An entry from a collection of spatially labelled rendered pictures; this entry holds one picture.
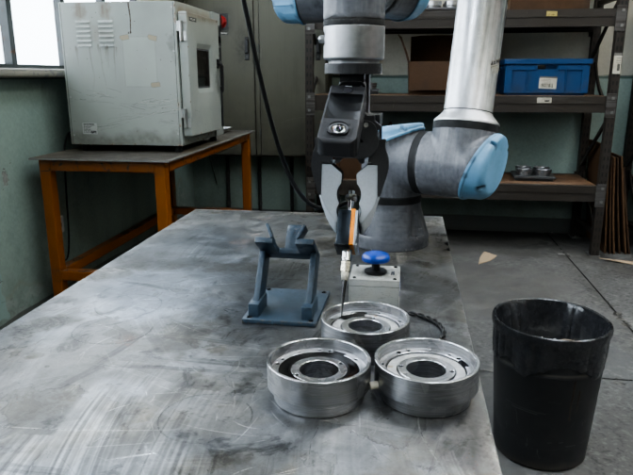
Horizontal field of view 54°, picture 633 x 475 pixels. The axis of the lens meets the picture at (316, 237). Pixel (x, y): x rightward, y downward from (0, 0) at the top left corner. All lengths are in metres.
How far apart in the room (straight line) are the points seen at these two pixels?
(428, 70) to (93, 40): 2.06
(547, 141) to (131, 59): 2.98
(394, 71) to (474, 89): 3.54
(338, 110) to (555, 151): 4.09
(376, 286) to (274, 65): 3.71
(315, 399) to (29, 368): 0.34
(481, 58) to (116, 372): 0.77
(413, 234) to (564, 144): 3.65
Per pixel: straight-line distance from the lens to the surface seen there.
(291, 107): 4.48
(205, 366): 0.73
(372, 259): 0.87
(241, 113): 4.56
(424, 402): 0.61
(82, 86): 3.06
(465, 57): 1.14
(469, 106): 1.12
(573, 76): 4.26
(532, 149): 4.75
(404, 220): 1.17
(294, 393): 0.60
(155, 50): 2.91
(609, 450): 2.22
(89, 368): 0.76
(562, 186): 4.21
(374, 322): 0.77
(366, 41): 0.77
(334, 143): 0.69
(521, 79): 4.20
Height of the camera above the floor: 1.12
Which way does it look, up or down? 15 degrees down
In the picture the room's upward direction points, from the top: straight up
